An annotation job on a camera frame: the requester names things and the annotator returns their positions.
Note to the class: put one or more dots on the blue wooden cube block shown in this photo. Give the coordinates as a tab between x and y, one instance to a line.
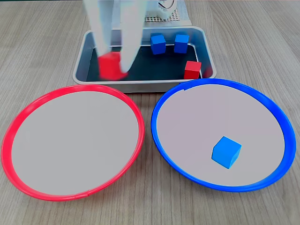
158	44
226	152
181	43

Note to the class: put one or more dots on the red wooden cube block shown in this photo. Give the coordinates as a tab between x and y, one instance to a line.
192	69
110	68

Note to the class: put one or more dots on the black tray liner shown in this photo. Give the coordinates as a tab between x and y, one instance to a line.
159	68

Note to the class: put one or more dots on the silver metal tray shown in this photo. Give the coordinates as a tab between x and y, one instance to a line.
206	47

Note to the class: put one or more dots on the beige mesh mat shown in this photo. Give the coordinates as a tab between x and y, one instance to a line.
174	18

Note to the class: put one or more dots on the white base pad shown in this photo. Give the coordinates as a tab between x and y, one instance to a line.
185	14

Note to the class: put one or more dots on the blue-rimmed white dish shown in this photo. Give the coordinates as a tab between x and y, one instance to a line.
192	122

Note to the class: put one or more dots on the red-rimmed white dish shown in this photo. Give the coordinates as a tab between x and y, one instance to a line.
75	140

